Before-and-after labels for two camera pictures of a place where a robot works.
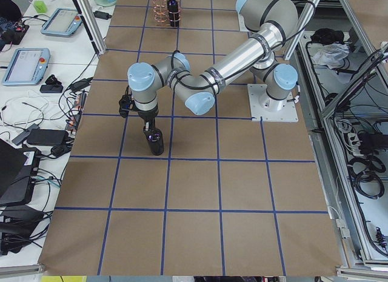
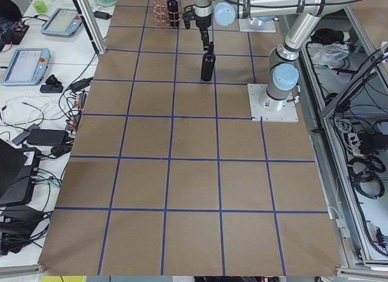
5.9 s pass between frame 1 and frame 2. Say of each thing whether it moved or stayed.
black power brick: stayed
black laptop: stayed
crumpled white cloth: stayed
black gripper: moved
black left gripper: moved
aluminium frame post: stayed
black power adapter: stayed
